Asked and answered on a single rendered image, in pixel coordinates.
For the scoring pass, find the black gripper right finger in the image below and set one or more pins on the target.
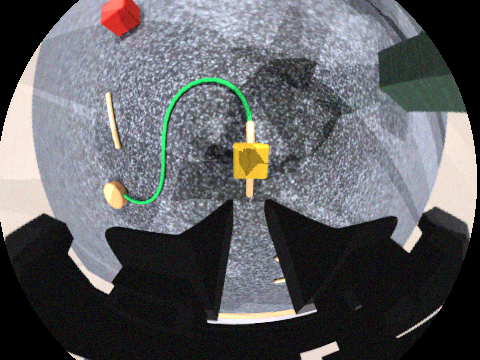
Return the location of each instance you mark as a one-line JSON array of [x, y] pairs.
[[311, 253]]

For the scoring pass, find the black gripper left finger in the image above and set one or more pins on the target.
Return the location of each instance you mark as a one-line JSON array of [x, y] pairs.
[[199, 254]]

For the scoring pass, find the round wooden button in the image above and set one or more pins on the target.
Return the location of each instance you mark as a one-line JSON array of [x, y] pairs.
[[114, 194]]

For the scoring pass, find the yellow block with hole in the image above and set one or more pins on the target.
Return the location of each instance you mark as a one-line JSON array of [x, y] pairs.
[[250, 160]]

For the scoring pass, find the red block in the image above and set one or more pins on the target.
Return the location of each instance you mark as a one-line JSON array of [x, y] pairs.
[[120, 16]]

